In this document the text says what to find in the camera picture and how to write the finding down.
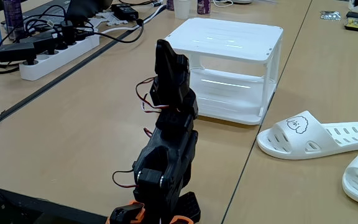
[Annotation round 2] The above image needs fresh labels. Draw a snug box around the white two-tier shoe rack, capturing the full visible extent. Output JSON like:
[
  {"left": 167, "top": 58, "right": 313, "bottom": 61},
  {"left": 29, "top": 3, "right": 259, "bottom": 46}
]
[{"left": 163, "top": 17, "right": 284, "bottom": 126}]

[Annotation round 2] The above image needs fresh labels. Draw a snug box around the white paper cup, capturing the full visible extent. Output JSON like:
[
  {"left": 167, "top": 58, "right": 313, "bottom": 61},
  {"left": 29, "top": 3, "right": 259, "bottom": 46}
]
[{"left": 173, "top": 0, "right": 192, "bottom": 20}]

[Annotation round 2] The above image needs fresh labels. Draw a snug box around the black power brick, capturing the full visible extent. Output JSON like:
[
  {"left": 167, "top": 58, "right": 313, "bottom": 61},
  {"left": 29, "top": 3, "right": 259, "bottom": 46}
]
[{"left": 110, "top": 2, "right": 140, "bottom": 21}]

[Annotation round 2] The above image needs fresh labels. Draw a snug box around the white printed plastic part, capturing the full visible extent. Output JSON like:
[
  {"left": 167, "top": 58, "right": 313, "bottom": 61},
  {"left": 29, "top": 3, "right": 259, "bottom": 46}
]
[
  {"left": 85, "top": 17, "right": 105, "bottom": 30},
  {"left": 103, "top": 11, "right": 129, "bottom": 27}
]

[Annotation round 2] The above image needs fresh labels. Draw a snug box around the white power strip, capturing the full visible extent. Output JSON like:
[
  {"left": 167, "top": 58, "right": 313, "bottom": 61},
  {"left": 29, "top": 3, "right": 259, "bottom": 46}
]
[{"left": 19, "top": 33, "right": 101, "bottom": 82}]

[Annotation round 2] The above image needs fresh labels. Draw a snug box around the black power adapter plug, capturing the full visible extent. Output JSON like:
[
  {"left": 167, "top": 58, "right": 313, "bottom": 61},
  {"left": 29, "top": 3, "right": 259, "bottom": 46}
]
[
  {"left": 19, "top": 32, "right": 56, "bottom": 56},
  {"left": 0, "top": 42, "right": 37, "bottom": 65}
]

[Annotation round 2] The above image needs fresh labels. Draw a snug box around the tall purple drink can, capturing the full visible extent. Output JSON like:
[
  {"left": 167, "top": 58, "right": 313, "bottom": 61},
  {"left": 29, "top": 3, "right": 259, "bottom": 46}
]
[{"left": 2, "top": 0, "right": 26, "bottom": 41}]

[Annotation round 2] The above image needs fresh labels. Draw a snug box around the silver foil wrapper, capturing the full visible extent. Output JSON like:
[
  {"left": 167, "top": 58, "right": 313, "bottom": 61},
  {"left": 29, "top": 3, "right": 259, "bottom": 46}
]
[{"left": 319, "top": 10, "right": 342, "bottom": 21}]

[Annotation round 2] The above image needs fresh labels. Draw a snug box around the red white wrist servo wire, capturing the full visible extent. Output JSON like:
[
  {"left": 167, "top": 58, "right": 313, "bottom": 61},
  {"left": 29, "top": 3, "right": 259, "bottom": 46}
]
[{"left": 135, "top": 76, "right": 170, "bottom": 114}]

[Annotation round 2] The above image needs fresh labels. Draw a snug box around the black cable with connector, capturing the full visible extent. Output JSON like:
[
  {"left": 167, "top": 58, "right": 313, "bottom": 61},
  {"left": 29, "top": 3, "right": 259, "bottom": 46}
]
[{"left": 85, "top": 17, "right": 145, "bottom": 44}]

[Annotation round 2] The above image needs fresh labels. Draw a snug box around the white power strip cable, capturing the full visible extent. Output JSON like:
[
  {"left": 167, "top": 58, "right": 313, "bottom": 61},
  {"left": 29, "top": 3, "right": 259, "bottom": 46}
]
[{"left": 99, "top": 3, "right": 167, "bottom": 35}]

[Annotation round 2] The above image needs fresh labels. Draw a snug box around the white coiled cable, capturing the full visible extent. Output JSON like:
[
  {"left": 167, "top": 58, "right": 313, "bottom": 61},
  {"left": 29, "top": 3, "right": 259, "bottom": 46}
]
[{"left": 211, "top": 0, "right": 234, "bottom": 8}]

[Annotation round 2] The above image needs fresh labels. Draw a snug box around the red black elbow servo wire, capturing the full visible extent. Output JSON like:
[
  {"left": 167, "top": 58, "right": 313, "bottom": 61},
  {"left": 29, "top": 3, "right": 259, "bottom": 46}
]
[{"left": 112, "top": 169, "right": 138, "bottom": 189}]

